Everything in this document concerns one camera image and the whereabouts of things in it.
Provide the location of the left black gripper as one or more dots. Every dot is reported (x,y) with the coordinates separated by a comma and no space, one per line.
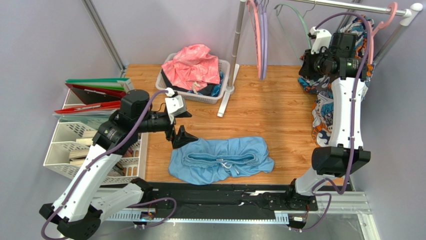
(182,138)

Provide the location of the green folder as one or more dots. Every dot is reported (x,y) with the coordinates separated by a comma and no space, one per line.
(108,82)

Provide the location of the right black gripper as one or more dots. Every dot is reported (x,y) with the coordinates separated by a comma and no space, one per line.
(307,66)

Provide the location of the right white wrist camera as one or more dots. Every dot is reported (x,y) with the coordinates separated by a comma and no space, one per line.
(321,37)

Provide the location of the white file organiser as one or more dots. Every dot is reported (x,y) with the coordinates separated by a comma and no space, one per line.
(70,144)

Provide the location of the pink garment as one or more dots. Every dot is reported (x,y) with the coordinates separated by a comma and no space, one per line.
(193,67)

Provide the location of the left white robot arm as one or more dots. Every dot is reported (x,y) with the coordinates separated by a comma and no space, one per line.
(76,213)

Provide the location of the dark red folder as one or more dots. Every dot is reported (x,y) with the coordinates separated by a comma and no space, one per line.
(93,95)

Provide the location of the colourful patterned shorts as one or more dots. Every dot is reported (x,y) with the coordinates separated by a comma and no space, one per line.
(323,106)

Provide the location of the mint green hanger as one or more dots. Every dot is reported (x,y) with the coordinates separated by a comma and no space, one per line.
(294,27)

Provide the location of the pink hanger with shorts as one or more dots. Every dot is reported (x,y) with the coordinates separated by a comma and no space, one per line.
(382,23)

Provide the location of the purple hanger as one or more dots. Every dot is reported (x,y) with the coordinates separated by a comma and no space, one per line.
(262,7)

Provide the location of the light blue shorts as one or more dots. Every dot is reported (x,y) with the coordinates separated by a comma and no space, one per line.
(207,161)

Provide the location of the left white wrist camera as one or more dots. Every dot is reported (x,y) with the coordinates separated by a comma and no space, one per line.
(175,106)

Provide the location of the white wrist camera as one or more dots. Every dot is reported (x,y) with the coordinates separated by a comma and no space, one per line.
(321,37)
(175,106)

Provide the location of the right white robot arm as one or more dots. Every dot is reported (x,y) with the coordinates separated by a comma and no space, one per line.
(334,56)

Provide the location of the metal clothes rack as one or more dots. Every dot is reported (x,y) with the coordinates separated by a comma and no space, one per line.
(407,15)

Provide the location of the red clipboard folder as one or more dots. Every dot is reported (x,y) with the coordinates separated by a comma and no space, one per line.
(90,108)

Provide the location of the white plastic basket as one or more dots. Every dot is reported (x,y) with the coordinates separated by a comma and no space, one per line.
(224,66)

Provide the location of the dark garment in basket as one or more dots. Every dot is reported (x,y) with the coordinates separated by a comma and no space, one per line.
(211,90)

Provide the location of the aluminium frame post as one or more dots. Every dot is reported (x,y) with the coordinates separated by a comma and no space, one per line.
(103,32)

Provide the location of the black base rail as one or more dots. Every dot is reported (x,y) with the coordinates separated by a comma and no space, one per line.
(225,201)

